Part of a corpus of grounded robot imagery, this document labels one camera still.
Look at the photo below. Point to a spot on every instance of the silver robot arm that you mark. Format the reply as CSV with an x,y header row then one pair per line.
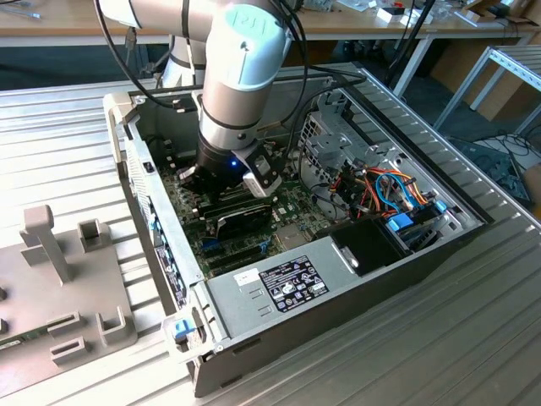
x,y
236,76

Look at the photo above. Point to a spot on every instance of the green RAM stick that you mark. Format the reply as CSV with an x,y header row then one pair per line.
x,y
245,204
17,340

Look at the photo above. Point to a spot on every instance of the graphics card with black cooler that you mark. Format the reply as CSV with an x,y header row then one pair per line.
x,y
245,222

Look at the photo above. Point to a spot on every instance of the blue expansion slot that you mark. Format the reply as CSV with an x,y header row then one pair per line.
x,y
209,243

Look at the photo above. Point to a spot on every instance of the green motherboard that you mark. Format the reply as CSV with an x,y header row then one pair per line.
x,y
291,199

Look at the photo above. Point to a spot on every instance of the black expansion slot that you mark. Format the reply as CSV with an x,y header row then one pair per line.
x,y
238,264
234,254

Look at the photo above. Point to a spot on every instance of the silver chipset heatsink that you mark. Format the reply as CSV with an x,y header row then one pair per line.
x,y
291,239

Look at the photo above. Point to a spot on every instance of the silver metal disk bay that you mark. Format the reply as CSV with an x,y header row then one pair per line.
x,y
334,141

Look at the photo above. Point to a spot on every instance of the grey power supply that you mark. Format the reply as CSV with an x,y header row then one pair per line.
x,y
249,308

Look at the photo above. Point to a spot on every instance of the blue case latch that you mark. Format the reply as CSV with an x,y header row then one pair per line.
x,y
181,330

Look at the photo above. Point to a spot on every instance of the blue disk carrier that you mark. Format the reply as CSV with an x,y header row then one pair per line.
x,y
400,222

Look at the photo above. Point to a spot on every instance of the open PC case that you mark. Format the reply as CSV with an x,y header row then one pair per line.
x,y
338,338

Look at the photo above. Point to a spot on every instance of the grey parts rack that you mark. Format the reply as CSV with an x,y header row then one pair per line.
x,y
42,287

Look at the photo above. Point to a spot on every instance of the small white box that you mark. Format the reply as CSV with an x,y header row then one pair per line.
x,y
384,16

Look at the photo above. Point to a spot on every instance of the black stand pole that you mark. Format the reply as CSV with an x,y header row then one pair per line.
x,y
416,29

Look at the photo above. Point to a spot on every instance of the brown cardboard box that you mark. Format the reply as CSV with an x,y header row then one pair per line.
x,y
533,186
511,103
452,63

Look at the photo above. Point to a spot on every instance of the long wooden desk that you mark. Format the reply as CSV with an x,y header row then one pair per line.
x,y
465,29

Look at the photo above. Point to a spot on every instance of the open flat cardboard box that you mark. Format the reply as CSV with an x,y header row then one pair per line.
x,y
486,10

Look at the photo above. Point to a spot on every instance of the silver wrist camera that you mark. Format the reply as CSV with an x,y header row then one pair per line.
x,y
258,186

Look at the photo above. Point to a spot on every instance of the black camera bracket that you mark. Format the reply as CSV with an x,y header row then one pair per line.
x,y
262,167

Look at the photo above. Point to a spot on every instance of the aluminium profile frame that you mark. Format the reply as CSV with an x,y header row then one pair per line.
x,y
520,69

